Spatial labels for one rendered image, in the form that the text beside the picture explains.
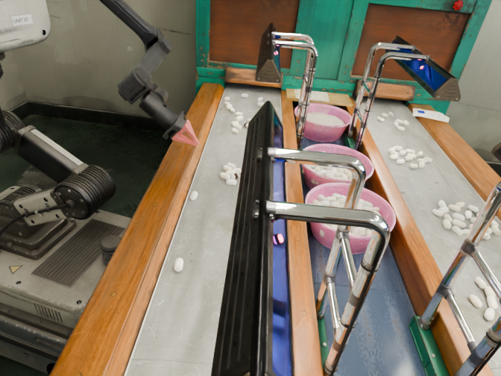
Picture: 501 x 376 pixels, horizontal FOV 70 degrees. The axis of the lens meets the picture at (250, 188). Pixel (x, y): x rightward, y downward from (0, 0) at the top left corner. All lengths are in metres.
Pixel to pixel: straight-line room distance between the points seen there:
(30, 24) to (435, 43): 1.72
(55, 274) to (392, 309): 1.00
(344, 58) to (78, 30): 2.05
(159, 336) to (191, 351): 0.07
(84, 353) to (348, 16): 1.73
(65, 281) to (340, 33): 1.59
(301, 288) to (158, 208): 0.45
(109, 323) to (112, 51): 2.57
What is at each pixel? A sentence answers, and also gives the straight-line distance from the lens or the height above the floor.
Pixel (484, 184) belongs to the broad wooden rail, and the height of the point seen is 0.77.
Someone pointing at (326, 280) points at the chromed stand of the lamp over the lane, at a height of 0.84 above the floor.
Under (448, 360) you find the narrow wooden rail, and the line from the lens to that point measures 0.91.
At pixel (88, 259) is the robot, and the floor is 0.48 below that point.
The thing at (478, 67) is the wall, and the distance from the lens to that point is 3.08.
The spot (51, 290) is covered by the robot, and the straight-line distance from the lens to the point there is 1.29.
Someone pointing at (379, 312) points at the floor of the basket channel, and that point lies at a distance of 0.98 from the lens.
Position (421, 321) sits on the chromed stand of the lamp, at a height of 0.73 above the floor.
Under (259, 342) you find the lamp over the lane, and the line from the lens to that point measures 0.33.
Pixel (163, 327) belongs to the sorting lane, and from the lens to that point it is 0.80.
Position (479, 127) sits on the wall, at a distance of 3.27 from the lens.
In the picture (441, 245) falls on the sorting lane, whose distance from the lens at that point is 1.15.
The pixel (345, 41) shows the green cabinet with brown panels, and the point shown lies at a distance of 1.97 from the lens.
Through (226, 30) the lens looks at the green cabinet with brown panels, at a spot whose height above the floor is 1.03.
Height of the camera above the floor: 1.39
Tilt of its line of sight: 34 degrees down
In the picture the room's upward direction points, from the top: 6 degrees clockwise
